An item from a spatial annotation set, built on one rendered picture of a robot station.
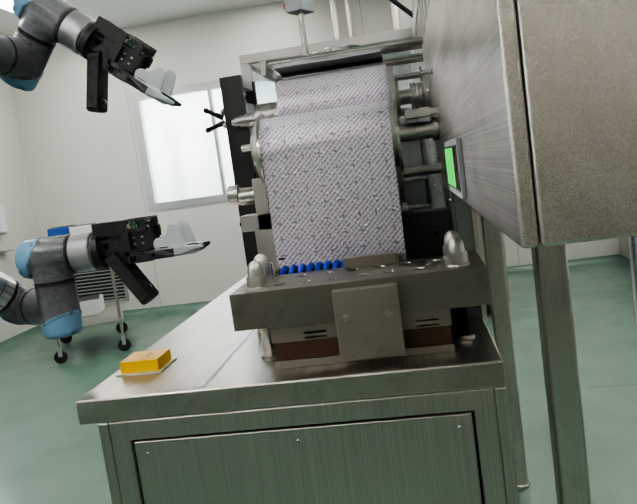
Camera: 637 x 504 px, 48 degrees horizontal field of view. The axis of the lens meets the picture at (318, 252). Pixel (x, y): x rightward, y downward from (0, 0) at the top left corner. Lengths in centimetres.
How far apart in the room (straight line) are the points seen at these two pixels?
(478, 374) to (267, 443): 34
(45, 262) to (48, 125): 632
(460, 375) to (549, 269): 45
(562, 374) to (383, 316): 52
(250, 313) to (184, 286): 617
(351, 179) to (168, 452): 55
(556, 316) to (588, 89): 105
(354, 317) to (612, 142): 70
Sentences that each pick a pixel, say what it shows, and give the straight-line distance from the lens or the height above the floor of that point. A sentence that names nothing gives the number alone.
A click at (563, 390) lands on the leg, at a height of 71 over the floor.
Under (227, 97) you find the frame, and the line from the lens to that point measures 167.
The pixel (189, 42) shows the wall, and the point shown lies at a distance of 724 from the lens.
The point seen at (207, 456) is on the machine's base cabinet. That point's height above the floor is 79.
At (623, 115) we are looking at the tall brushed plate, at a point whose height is 121.
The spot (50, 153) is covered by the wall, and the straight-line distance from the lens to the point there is 771.
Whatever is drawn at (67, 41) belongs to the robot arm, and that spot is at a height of 151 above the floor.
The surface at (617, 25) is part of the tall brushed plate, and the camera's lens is 47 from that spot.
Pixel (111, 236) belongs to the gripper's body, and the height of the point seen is 114.
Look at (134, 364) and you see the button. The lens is 129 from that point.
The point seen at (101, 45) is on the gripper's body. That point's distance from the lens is 148.
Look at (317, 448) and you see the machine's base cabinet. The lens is 112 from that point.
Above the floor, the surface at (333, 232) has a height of 109.
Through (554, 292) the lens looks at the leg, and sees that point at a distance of 147.
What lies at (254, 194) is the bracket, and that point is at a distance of 139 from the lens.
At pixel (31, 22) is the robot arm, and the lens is 152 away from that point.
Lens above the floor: 121
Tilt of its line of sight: 7 degrees down
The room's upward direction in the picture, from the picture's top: 8 degrees counter-clockwise
